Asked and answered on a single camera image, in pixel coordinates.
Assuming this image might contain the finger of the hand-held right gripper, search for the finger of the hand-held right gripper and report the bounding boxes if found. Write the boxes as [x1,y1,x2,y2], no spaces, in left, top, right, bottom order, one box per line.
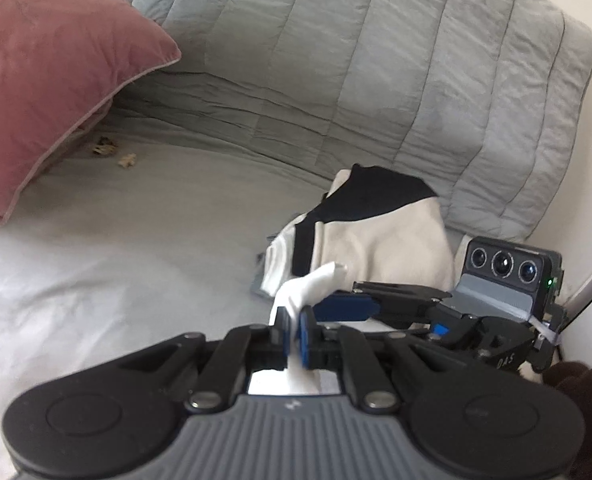
[319,294,431,332]
[352,280,454,312]

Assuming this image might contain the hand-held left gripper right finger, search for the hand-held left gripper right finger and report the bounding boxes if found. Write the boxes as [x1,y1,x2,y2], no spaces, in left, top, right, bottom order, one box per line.
[297,306,471,415]

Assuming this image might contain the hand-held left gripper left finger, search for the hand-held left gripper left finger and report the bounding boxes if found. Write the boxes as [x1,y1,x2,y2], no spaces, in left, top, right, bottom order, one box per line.
[118,310,293,413]

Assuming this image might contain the white garment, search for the white garment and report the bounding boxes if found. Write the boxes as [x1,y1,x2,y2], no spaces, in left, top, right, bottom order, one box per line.
[268,261,349,396]

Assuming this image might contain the person's right forearm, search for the person's right forearm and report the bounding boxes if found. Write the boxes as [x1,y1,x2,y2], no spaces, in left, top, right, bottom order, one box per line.
[546,332,592,480]

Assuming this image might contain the white folded cloth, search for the white folded cloth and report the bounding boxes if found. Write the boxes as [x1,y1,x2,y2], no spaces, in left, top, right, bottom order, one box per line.
[261,230,299,297]

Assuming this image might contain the bed with grey sheet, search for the bed with grey sheet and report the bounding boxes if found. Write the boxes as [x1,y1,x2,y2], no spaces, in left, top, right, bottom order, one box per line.
[0,110,476,480]

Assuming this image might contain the grey quilted blanket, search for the grey quilted blanket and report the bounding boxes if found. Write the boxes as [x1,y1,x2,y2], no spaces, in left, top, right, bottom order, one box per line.
[78,0,592,243]

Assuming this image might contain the small brown crumpled scrap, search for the small brown crumpled scrap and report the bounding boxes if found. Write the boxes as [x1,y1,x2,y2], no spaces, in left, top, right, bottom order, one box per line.
[92,135,121,157]

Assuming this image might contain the pink pillow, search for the pink pillow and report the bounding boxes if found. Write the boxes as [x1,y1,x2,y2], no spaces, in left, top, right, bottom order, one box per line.
[0,0,183,227]

